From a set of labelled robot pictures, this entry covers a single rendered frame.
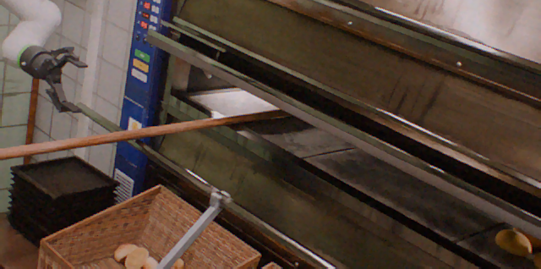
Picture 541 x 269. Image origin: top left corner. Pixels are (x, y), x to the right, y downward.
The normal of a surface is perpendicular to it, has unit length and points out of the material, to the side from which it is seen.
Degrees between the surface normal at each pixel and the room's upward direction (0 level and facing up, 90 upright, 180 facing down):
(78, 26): 90
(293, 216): 70
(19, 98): 90
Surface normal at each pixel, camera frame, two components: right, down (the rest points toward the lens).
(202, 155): -0.59, -0.22
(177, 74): 0.69, 0.36
